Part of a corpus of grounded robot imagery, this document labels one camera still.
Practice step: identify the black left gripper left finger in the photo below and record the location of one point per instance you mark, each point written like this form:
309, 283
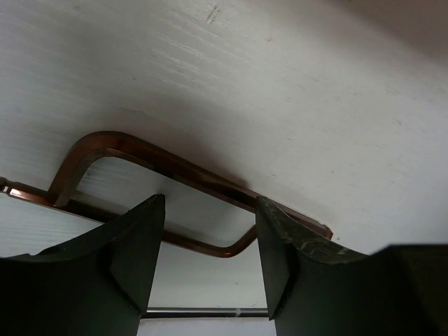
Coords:
98, 283

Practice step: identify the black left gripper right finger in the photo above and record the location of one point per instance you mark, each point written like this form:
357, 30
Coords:
314, 286

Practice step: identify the small brown hex key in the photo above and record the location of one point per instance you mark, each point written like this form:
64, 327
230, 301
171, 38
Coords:
37, 196

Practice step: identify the large brown hex key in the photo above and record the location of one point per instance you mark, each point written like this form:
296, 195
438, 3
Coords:
126, 147

